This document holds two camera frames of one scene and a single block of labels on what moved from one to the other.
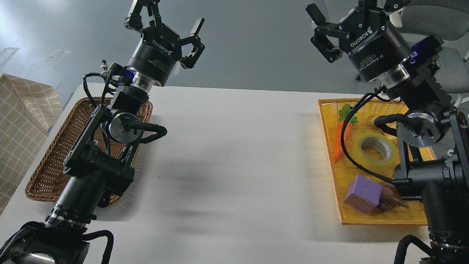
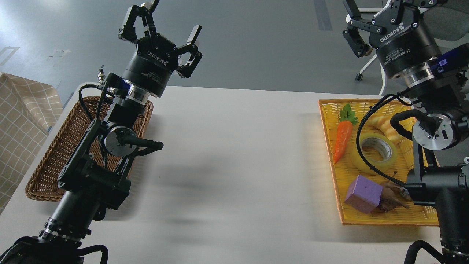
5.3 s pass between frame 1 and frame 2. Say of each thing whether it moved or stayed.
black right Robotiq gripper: moved
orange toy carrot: stayed
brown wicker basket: stayed
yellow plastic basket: stayed
